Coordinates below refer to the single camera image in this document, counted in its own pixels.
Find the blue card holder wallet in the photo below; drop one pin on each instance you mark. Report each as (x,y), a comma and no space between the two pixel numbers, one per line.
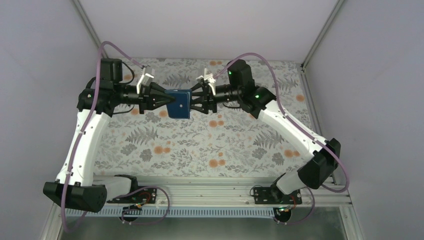
(181,107)

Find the grey slotted cable duct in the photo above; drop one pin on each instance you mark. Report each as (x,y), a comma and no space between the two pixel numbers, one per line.
(180,212)

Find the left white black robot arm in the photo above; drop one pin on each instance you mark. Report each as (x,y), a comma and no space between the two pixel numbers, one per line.
(74,186)

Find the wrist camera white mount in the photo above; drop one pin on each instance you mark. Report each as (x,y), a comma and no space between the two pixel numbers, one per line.
(206,76)
(145,78)

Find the aluminium rail frame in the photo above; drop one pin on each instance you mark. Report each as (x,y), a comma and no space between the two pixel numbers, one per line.
(230,192)

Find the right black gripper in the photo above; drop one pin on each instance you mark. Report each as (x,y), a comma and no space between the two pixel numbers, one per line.
(208,101)

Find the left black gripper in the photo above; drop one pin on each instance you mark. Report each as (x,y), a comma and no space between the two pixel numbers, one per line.
(148,95)

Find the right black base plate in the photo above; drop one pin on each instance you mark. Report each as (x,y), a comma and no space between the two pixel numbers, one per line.
(273,196)

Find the floral patterned table mat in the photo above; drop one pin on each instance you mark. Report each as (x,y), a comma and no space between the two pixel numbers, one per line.
(229,143)

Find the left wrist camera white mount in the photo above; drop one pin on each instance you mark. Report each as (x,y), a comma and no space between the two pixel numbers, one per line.
(145,78)

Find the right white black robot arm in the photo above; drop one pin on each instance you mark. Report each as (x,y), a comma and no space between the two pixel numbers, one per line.
(320,154)

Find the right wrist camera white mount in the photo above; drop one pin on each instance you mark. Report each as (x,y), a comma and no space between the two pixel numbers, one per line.
(206,76)

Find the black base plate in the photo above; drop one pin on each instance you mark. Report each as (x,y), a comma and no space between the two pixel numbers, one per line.
(273,196)
(146,196)

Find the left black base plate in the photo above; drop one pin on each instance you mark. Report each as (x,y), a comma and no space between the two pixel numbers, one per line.
(146,196)

